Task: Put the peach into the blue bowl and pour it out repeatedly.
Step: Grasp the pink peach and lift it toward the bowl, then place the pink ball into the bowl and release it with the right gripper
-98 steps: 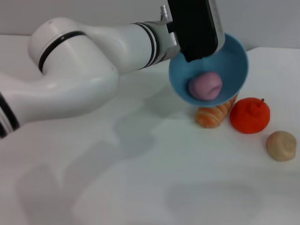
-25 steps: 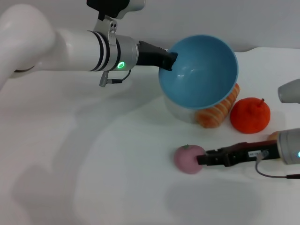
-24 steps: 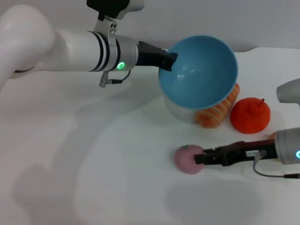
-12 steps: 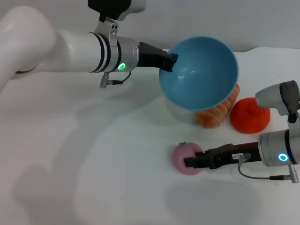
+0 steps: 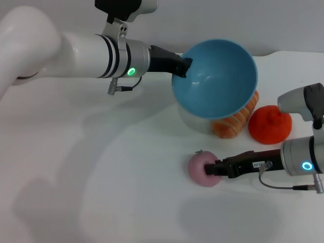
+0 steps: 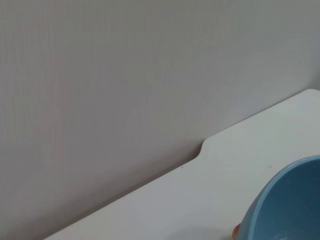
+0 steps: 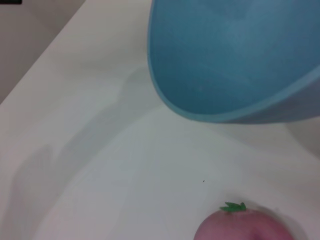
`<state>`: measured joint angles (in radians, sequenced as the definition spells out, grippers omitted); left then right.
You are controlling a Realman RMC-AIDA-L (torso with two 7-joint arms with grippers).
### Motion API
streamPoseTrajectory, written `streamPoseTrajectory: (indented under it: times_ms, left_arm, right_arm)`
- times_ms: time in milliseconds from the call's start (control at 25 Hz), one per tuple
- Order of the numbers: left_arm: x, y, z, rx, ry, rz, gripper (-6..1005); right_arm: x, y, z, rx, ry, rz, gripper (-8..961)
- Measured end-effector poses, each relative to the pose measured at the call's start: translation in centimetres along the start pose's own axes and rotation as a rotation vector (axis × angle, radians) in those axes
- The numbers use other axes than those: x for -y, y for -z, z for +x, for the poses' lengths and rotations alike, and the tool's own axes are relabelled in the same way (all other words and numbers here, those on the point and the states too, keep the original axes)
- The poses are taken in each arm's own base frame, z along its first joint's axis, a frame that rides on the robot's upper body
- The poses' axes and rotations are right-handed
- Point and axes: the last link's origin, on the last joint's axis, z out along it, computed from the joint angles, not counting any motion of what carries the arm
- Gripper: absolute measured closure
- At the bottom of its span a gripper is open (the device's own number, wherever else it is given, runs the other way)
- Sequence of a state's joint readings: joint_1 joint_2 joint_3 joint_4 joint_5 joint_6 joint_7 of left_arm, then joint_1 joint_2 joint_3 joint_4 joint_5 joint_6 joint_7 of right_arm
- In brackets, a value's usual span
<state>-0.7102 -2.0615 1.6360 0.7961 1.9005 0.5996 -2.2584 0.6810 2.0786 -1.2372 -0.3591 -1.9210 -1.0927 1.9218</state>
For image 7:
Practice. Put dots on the blue bowl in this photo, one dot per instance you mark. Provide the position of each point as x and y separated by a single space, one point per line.
225 62

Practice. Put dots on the pink toy peach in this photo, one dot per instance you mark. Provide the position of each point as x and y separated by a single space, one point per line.
237 227

